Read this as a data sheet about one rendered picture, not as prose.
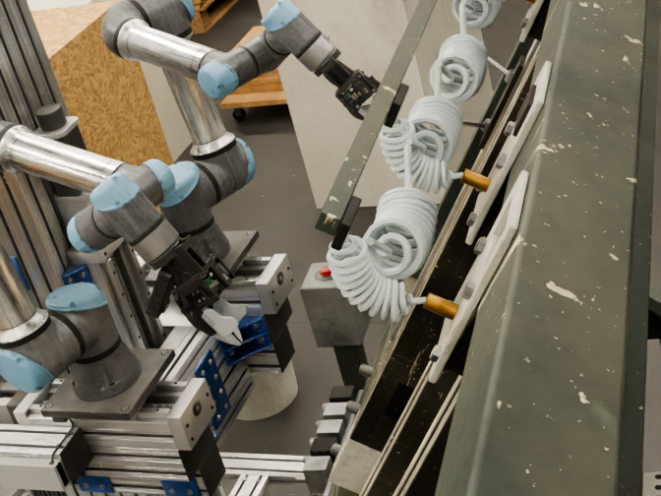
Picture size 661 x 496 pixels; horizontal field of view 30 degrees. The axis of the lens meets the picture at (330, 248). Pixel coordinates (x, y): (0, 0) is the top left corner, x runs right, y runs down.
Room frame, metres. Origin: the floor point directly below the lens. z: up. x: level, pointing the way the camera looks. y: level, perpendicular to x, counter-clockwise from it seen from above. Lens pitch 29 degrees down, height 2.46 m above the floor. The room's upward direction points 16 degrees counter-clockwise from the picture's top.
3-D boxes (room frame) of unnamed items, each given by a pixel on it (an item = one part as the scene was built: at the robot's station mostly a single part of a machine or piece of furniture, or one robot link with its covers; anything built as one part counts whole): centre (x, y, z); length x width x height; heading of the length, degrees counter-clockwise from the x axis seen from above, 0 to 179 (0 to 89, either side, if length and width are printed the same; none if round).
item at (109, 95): (4.21, 0.79, 0.63); 0.50 x 0.42 x 1.25; 153
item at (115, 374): (2.26, 0.54, 1.09); 0.15 x 0.15 x 0.10
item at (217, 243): (2.70, 0.31, 1.09); 0.15 x 0.15 x 0.10
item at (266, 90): (6.14, -0.01, 0.15); 0.61 x 0.51 x 0.31; 153
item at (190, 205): (2.71, 0.31, 1.20); 0.13 x 0.12 x 0.14; 128
